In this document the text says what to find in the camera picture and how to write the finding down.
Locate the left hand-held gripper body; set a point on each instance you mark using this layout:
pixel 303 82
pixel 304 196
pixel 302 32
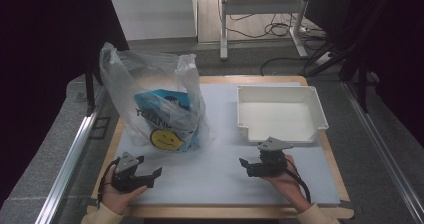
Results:
pixel 125 180

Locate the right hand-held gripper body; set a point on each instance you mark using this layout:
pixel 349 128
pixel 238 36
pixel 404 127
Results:
pixel 273 160

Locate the blue snack pouch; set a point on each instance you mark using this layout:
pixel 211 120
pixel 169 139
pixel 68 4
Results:
pixel 156 99

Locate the clear plastic bag smiley print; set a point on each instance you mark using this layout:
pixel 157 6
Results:
pixel 120 84

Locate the person's left hand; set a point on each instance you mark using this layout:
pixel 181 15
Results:
pixel 116 199

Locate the person's right hand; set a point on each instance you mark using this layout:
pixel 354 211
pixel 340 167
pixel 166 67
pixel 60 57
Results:
pixel 290 187

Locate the pale grey table mat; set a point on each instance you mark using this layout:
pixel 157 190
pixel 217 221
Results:
pixel 213 177

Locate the white plastic box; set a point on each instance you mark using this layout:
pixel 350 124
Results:
pixel 278 117

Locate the wooden table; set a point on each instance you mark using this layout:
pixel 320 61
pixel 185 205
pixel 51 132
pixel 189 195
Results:
pixel 216 212

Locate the black metal stand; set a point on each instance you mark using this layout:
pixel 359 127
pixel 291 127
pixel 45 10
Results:
pixel 89 90
pixel 361 80

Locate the white power strip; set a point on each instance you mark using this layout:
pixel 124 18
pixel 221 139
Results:
pixel 324 59

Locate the white panel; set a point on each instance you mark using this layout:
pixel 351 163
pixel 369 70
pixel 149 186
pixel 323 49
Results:
pixel 153 14

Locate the black rectangular frame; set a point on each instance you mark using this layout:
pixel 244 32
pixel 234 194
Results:
pixel 100 127

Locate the aluminium rail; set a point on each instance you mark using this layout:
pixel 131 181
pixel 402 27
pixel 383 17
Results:
pixel 66 170
pixel 383 150

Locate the white metal desk frame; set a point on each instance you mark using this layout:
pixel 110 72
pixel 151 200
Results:
pixel 260 6

